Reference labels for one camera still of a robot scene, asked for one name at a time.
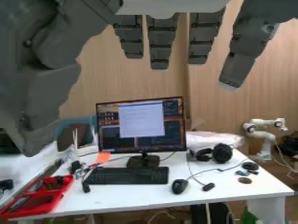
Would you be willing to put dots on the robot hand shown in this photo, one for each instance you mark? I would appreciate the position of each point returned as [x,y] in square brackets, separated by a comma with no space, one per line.
[40,66]

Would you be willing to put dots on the black computer monitor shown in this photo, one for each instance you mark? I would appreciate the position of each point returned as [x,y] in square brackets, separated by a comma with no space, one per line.
[141,123]

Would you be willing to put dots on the orange paper slip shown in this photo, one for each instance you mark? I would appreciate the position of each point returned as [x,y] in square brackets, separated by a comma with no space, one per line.
[103,157]

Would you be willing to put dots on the red tray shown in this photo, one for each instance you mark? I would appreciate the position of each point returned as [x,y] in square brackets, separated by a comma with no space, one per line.
[55,182]
[31,204]

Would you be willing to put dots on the small black block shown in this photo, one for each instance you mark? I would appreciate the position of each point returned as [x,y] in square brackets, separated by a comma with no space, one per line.
[86,187]

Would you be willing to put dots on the black keyboard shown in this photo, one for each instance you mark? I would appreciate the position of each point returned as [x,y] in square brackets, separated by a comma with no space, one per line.
[128,175]

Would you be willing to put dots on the white plastic bag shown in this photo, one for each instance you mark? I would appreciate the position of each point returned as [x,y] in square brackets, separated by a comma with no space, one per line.
[213,137]

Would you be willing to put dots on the white desk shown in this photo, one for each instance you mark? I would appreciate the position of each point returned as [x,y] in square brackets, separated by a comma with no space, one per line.
[147,196]

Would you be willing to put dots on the black computer mouse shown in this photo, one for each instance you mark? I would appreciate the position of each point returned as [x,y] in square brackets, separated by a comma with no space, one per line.
[180,186]

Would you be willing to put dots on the black headphones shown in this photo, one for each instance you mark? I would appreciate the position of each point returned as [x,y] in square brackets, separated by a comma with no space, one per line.
[221,153]

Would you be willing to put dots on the small white jointed device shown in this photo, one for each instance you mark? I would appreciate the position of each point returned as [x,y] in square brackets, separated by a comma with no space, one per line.
[266,133]

